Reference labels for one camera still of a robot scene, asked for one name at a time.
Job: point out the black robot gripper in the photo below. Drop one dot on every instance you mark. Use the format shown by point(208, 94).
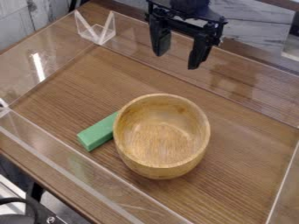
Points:
point(191, 18)

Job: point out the brown wooden bowl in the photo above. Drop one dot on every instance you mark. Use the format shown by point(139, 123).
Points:
point(161, 133)

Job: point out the green rectangular block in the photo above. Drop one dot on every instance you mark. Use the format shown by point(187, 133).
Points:
point(97, 133)

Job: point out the clear acrylic tray walls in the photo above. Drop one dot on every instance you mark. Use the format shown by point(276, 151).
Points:
point(77, 71)

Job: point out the black metal table bracket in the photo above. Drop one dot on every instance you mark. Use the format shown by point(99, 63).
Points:
point(47, 217)

